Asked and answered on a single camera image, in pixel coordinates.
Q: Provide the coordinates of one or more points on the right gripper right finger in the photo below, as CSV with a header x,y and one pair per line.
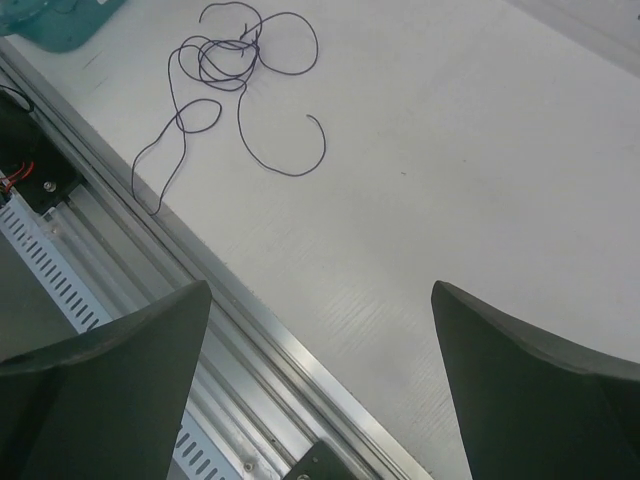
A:
x,y
531,404

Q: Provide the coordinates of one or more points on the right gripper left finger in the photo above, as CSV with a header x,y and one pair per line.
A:
x,y
108,403

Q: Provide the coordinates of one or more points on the teal transparent plastic bin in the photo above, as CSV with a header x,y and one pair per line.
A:
x,y
56,26

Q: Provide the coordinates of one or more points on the white slotted cable duct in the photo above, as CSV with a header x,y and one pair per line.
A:
x,y
196,455

